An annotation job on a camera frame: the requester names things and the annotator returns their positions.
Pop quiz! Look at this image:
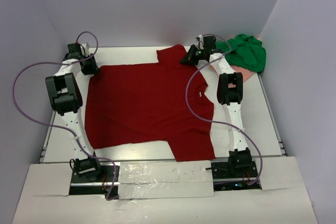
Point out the red t-shirt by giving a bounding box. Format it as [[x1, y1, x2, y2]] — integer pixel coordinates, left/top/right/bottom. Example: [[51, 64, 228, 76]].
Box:
[[85, 45, 215, 162]]

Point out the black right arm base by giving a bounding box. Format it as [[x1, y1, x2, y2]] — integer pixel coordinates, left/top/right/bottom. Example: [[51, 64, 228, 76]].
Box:
[[205, 161, 261, 191]]

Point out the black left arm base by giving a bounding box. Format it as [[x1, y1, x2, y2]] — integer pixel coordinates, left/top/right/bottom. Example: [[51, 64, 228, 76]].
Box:
[[69, 165, 114, 197]]

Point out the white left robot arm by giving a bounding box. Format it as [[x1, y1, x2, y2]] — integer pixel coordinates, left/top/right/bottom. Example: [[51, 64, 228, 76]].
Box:
[[45, 42, 102, 182]]

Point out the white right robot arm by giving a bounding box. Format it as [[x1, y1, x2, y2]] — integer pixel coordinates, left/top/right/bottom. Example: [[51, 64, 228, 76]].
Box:
[[180, 34, 253, 175]]

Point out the green t-shirt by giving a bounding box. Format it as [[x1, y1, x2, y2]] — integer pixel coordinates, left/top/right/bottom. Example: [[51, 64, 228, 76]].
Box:
[[216, 34, 266, 72]]

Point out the pink t-shirt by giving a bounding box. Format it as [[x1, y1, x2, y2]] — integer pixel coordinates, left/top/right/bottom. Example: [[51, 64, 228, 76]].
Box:
[[230, 34, 266, 82]]

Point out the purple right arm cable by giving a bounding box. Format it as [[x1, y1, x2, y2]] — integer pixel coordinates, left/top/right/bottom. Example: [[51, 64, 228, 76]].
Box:
[[185, 34, 264, 186]]

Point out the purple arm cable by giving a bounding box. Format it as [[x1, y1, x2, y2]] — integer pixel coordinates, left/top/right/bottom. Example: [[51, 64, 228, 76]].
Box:
[[12, 31, 120, 200], [185, 34, 264, 186]]

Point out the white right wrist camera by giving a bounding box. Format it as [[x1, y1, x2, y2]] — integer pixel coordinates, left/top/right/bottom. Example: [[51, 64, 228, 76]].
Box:
[[196, 35, 204, 50]]

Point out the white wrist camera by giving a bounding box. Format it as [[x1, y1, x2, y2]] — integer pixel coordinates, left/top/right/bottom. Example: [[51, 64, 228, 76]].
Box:
[[196, 35, 204, 50], [76, 42, 90, 57]]

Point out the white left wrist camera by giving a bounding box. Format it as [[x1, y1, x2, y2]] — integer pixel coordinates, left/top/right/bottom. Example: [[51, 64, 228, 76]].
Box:
[[76, 42, 90, 57]]

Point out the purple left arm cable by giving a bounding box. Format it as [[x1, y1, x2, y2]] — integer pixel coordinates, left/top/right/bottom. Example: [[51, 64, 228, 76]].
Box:
[[12, 31, 120, 200]]

